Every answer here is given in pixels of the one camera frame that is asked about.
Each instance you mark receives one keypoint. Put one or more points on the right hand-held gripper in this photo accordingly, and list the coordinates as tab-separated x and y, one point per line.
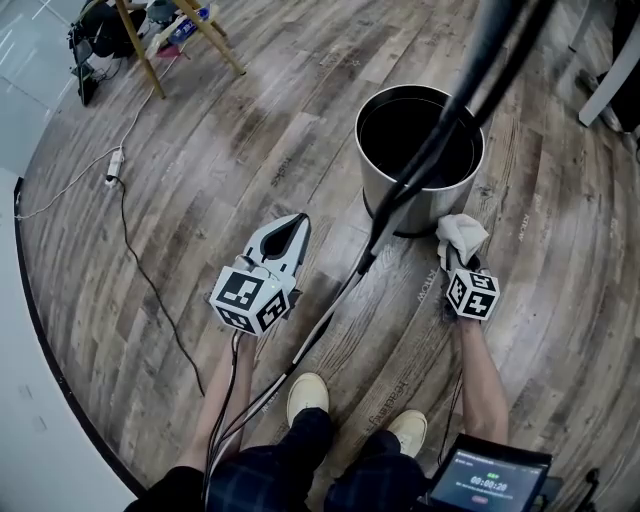
472	295

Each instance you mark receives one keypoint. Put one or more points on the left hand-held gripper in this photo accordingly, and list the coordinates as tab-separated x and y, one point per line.
247	300

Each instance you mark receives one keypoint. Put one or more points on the white cloth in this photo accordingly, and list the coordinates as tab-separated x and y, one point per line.
465	232

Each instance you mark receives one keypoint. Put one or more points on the steel trash bin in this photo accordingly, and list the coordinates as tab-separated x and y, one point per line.
435	210

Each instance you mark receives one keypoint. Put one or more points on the person's left forearm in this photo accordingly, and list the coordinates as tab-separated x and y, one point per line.
202	425

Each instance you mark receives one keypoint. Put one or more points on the person's right forearm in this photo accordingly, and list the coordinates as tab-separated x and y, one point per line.
482	380

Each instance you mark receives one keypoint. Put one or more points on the magenta cloth item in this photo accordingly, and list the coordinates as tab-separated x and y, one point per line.
172	51

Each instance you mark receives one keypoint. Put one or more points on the person's left beige shoe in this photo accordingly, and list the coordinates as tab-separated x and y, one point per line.
307	395

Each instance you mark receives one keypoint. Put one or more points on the person's beige shoe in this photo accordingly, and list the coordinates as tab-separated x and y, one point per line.
410	427
307	395

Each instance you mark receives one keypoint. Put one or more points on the person's right beige shoe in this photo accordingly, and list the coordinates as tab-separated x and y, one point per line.
410	427

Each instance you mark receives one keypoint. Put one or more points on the white power strip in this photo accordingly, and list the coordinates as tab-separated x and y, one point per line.
115	167

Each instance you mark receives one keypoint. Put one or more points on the black tablet with screen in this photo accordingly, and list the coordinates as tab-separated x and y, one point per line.
490	480

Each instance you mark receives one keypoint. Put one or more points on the person's dark plaid trousers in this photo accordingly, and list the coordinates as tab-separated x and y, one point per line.
295	465

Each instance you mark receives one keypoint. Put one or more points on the round yellow wooden table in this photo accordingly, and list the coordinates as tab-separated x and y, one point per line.
142	55

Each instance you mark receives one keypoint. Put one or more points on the clear plastic bag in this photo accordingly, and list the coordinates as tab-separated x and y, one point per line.
162	37

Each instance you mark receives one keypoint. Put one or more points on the blue white packet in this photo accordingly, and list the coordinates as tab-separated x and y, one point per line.
190	22

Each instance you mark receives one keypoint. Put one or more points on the person's black shirt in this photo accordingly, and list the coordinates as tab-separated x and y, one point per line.
165	492

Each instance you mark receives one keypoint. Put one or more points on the black tablet mount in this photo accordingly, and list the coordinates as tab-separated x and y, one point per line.
575	492

